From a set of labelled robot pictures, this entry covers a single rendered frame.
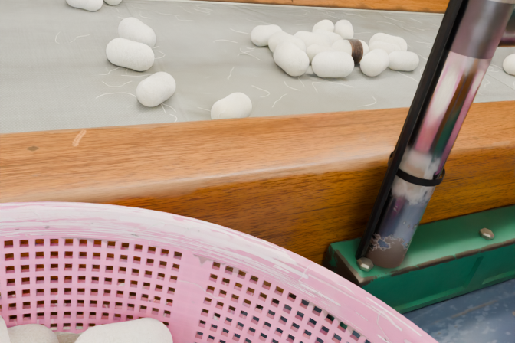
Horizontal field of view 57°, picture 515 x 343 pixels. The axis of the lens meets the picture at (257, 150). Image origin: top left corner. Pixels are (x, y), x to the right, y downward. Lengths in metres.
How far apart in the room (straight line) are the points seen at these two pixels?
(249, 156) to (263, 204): 0.02
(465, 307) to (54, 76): 0.30
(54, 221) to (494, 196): 0.26
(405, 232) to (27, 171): 0.17
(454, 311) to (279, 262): 0.17
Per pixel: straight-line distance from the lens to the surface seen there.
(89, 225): 0.17
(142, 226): 0.17
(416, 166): 0.23
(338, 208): 0.25
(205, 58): 0.39
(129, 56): 0.35
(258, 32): 0.43
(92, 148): 0.21
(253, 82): 0.36
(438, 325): 0.31
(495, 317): 0.33
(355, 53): 0.43
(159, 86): 0.30
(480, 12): 0.20
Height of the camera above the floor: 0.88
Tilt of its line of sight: 30 degrees down
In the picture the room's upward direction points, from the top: 11 degrees clockwise
